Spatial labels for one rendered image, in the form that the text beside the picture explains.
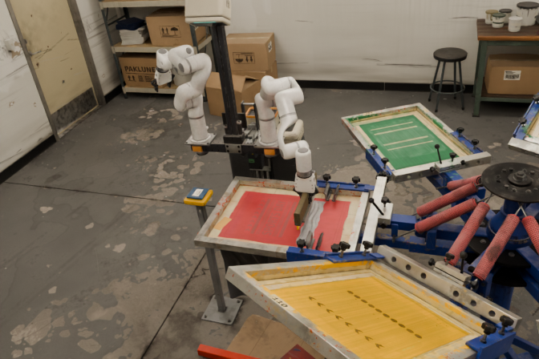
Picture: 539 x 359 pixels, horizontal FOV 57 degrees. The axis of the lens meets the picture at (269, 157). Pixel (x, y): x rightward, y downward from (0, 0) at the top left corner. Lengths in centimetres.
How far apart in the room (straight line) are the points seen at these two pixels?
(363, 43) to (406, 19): 55
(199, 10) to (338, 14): 364
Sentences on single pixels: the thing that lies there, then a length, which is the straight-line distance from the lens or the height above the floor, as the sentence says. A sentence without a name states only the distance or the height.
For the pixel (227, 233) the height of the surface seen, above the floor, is 96.
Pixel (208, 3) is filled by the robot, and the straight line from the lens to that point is 260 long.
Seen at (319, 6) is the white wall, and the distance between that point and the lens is 611.
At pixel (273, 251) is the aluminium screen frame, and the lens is 240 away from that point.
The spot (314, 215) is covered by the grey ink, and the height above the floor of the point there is 96.
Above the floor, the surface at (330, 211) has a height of 96.
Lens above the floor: 257
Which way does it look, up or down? 31 degrees down
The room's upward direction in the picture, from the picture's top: 7 degrees counter-clockwise
